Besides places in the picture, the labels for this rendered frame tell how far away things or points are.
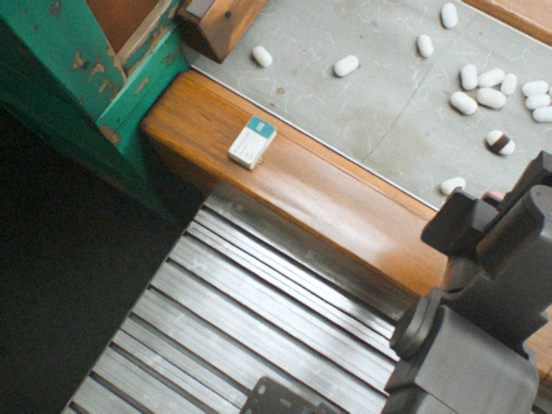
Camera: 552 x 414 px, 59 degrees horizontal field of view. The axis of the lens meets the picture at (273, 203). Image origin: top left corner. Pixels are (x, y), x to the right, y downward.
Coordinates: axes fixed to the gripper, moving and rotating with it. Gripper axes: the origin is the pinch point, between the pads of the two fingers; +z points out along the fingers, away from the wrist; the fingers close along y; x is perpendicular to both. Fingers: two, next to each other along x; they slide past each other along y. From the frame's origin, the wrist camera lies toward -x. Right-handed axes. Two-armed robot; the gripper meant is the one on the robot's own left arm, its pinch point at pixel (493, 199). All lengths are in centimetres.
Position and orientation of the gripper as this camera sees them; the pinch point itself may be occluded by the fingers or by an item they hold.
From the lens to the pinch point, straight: 56.5
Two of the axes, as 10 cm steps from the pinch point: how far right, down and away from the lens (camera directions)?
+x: -3.4, 7.2, 6.1
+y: -8.4, -5.2, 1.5
